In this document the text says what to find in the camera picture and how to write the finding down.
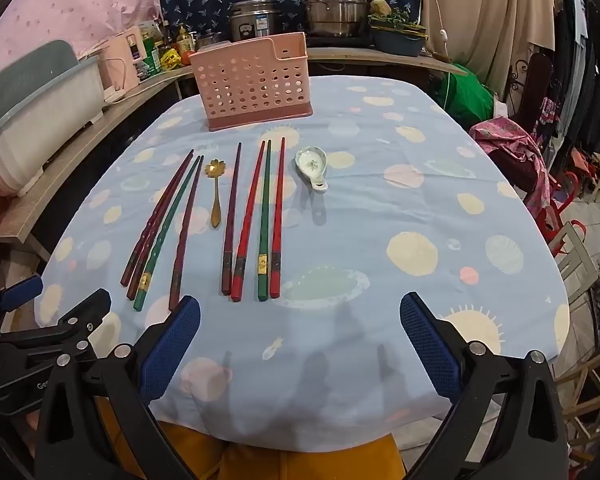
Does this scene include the red chopstick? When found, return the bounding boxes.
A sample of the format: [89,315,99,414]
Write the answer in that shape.
[231,140,266,303]
[269,137,286,299]

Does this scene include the row of hanging clothes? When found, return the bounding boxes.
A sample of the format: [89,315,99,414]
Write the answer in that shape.
[547,0,600,171]

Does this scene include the pink printed cloth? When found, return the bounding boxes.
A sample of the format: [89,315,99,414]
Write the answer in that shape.
[0,0,177,61]

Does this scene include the wooden counter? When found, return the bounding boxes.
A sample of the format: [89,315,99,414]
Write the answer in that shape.
[0,46,468,252]

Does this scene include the red stool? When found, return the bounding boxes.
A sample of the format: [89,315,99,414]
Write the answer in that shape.
[542,170,582,257]

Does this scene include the pink floral cloth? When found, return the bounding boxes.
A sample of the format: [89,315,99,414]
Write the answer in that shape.
[469,116,552,217]

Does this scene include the dark wooden chair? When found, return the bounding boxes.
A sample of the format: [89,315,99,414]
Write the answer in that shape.
[509,52,554,136]

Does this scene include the pink appliance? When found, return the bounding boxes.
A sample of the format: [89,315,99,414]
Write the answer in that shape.
[97,27,148,92]

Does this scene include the pink perforated utensil basket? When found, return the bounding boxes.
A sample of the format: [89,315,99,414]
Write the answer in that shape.
[189,32,313,132]

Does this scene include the white cable with switch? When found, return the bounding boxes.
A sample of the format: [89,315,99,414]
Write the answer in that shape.
[431,0,452,57]

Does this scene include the steel steamer pot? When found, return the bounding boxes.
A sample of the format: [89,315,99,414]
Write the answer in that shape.
[301,0,367,38]

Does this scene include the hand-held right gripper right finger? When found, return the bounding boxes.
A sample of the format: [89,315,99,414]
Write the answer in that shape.
[399,291,566,480]

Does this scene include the green bag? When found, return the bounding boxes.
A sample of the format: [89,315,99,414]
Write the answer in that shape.
[442,62,499,123]

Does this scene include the maroon chopstick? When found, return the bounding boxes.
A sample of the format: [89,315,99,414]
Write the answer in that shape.
[121,148,195,287]
[221,143,243,296]
[127,157,199,302]
[168,159,205,311]

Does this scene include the wooden stool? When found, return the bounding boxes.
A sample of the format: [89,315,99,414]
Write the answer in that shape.
[555,342,600,467]
[555,220,600,307]

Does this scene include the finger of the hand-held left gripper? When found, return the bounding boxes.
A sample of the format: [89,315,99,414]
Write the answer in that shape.
[0,275,44,323]
[0,288,113,363]

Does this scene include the green chopstick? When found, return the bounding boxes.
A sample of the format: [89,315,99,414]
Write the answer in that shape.
[133,155,204,311]
[258,140,273,302]

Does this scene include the steel rice cooker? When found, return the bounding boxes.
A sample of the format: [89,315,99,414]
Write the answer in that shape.
[228,0,287,43]

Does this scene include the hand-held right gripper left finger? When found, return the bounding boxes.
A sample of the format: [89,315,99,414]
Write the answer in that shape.
[34,295,203,480]

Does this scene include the blue planter with plants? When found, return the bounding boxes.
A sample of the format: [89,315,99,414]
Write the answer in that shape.
[367,9,428,57]

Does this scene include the small lidded steel pot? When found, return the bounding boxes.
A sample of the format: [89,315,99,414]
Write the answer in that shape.
[195,30,227,52]

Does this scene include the white dish rack grey lid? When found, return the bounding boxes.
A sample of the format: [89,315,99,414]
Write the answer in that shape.
[0,40,105,198]

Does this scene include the blue leaf-print cloth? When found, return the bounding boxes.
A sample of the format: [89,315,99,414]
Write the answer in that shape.
[159,0,423,42]

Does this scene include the green bottle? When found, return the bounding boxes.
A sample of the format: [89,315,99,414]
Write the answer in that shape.
[142,37,162,78]

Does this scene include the beige curtain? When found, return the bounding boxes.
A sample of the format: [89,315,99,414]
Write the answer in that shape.
[417,0,557,97]

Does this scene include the person's orange trousers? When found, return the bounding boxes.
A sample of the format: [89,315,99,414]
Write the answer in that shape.
[97,394,407,480]

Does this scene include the white ceramic soup spoon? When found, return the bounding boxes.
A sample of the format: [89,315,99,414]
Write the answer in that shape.
[294,146,329,193]

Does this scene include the gold flower spoon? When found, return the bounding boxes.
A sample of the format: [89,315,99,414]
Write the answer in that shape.
[204,160,226,229]

